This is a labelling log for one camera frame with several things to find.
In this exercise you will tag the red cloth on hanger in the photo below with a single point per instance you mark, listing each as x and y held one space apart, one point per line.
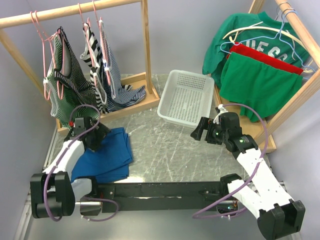
266 59

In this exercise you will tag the blue cloth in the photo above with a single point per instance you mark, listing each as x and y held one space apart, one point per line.
108 164

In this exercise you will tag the green sweatshirt with letters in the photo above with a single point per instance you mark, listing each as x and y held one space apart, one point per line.
256 31

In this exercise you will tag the green striped tank top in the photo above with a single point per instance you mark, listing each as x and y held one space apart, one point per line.
78 90

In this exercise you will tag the white plastic perforated basket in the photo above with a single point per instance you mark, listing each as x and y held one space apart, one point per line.
186 97

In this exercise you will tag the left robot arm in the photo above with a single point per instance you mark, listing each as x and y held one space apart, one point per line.
53 192

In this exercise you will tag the black white striped tank top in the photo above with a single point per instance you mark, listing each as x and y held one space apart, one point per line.
97 77

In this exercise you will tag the black base beam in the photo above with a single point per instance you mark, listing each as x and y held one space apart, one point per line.
153 196

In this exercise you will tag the left wooden clothes rack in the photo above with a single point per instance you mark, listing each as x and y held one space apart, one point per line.
152 98

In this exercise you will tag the aluminium frame rail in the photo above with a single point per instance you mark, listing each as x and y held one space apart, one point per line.
27 210

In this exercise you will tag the pink hanger with blue top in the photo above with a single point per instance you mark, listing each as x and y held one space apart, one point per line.
104 45

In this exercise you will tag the cream white hanger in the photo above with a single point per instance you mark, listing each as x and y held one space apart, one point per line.
256 26

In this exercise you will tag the wooden clothes rack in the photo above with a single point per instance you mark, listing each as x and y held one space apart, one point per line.
262 132
152 98

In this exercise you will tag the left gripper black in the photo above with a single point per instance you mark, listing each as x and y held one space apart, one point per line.
101 131

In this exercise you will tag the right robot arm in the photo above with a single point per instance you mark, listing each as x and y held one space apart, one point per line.
277 213

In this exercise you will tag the right wooden clothes rack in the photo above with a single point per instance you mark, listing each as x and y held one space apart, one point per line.
262 132

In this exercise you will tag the light blue wire hanger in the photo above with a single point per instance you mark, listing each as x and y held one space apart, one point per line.
282 35

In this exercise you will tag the pink hanger far left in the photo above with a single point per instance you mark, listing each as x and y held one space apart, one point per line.
44 39

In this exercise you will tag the green t-shirt front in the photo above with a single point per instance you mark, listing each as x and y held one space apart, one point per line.
257 85

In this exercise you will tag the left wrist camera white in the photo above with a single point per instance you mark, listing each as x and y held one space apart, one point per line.
78 123

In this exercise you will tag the blue white striped tank top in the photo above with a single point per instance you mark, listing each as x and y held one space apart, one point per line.
121 96

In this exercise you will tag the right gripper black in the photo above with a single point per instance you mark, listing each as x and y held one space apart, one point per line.
204 124

